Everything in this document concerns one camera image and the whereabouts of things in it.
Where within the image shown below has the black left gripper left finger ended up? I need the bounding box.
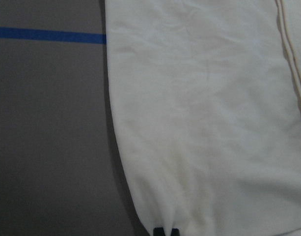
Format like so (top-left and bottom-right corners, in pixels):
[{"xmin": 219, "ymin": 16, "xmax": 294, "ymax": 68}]
[{"xmin": 153, "ymin": 227, "xmax": 165, "ymax": 236}]

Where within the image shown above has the beige long-sleeve printed shirt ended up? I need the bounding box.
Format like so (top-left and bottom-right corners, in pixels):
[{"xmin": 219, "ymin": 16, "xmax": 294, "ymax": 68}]
[{"xmin": 105, "ymin": 0, "xmax": 301, "ymax": 236}]

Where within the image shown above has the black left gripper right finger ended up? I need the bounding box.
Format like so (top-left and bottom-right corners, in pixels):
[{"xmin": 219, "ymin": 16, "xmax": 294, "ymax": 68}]
[{"xmin": 170, "ymin": 228, "xmax": 180, "ymax": 236}]

